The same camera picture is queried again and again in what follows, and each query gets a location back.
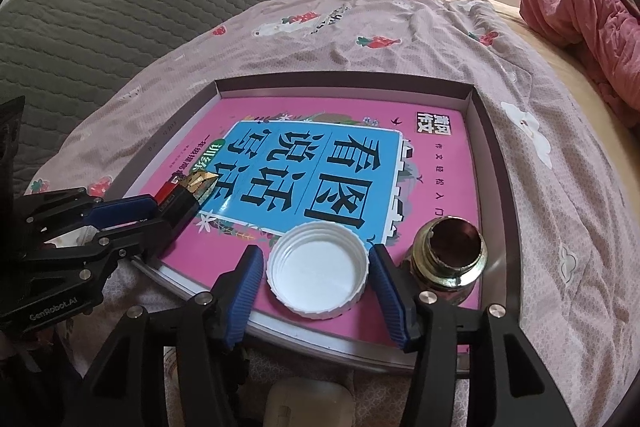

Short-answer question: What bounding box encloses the beige bedsheet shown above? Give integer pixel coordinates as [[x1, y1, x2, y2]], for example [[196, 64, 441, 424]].
[[345, 0, 640, 258]]

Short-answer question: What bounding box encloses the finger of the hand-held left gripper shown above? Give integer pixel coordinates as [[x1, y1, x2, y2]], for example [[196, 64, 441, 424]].
[[22, 217, 173, 288], [15, 188, 158, 238]]

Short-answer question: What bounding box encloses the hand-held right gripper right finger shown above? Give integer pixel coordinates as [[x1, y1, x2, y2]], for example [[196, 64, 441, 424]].
[[369, 243, 561, 427]]

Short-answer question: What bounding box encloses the pink strawberry printed blanket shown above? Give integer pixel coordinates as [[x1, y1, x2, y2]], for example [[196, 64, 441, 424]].
[[25, 0, 616, 427]]

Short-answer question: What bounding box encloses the grey quilted headboard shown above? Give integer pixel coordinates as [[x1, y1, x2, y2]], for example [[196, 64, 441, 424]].
[[0, 0, 326, 200]]

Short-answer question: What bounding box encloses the shiny metal pipe fitting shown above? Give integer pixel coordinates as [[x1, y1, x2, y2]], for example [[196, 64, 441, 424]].
[[400, 217, 488, 306]]

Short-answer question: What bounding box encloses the white ribbed jar lid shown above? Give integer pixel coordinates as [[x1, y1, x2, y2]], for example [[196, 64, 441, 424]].
[[265, 223, 372, 320]]

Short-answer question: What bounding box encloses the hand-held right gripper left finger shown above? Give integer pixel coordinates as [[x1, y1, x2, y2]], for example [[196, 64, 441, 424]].
[[82, 246, 265, 427]]

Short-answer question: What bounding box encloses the shallow grey cardboard box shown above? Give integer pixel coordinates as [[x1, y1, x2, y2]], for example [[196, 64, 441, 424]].
[[102, 74, 521, 375]]

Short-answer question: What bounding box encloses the red and black lighter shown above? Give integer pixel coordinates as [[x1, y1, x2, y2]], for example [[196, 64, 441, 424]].
[[155, 172, 221, 233]]

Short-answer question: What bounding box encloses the pink comforter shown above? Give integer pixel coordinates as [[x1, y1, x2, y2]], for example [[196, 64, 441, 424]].
[[519, 0, 640, 130]]

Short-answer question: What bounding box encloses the pink book with blue label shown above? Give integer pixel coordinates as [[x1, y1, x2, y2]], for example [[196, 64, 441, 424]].
[[150, 97, 483, 350]]

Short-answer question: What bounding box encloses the white earbuds case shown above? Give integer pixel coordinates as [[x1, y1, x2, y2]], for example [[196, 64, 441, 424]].
[[262, 377, 356, 427]]

